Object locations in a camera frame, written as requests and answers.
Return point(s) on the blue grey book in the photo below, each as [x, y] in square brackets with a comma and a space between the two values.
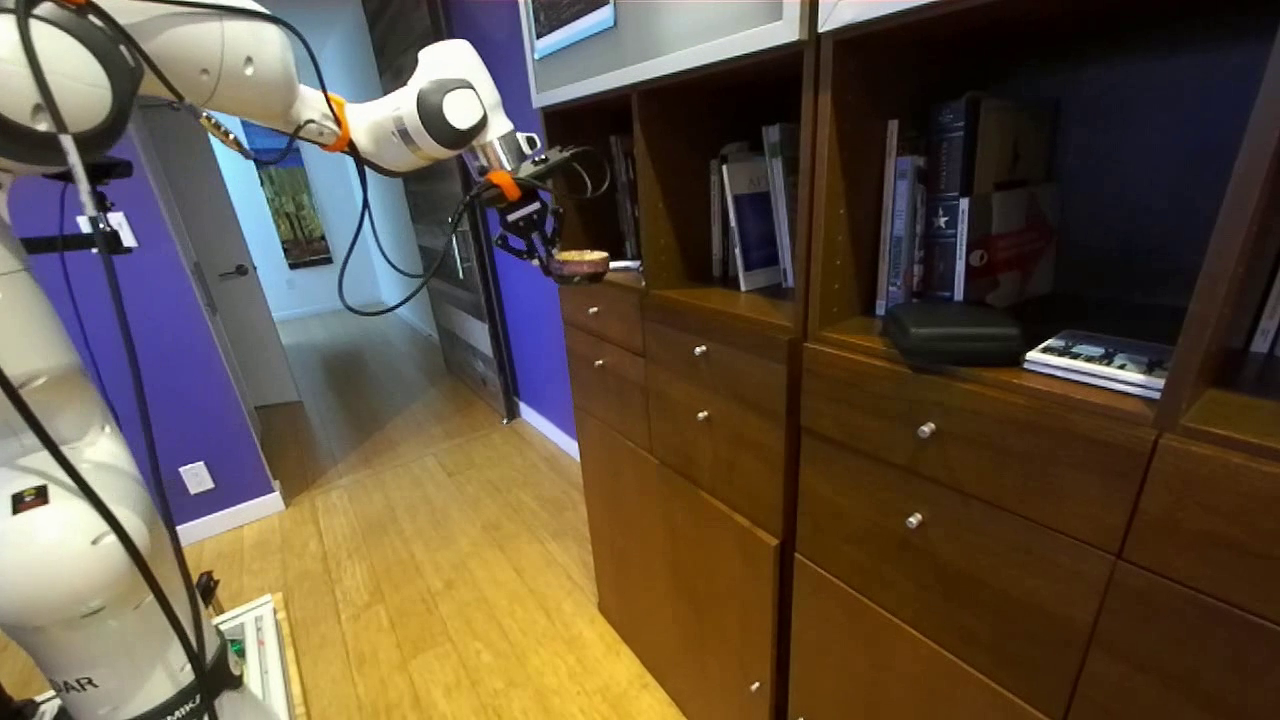
[910, 232]

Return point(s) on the flat lying magazine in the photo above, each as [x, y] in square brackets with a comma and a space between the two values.
[1100, 360]

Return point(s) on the black camera stand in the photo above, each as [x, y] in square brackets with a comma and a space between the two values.
[82, 170]

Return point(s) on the grey door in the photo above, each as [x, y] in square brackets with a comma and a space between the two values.
[213, 243]

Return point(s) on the black zip case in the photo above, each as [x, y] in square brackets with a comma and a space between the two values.
[955, 332]

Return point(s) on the white blue cover book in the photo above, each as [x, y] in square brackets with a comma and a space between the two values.
[756, 226]

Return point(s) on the tall white book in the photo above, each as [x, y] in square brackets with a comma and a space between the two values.
[885, 220]

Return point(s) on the brown wooden shelf cabinet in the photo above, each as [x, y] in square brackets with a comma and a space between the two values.
[693, 603]

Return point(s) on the green wall painting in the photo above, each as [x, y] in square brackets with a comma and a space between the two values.
[292, 214]

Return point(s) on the tall black binder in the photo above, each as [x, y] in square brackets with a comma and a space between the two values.
[951, 201]

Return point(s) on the white wall outlet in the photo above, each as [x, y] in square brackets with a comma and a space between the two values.
[198, 477]

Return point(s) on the thin grey book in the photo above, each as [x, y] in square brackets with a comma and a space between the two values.
[719, 214]

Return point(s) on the brown red box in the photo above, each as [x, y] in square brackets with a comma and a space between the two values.
[1016, 201]

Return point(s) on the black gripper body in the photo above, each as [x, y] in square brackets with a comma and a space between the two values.
[524, 201]

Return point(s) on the black floor pole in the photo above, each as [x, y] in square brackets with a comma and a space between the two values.
[492, 307]

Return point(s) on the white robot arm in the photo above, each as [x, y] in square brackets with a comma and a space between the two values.
[201, 52]

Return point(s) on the silver cabinet knob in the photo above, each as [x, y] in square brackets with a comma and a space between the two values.
[915, 519]
[697, 350]
[697, 417]
[924, 431]
[753, 684]

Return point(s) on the white floor box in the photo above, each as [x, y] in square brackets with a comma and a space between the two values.
[261, 655]

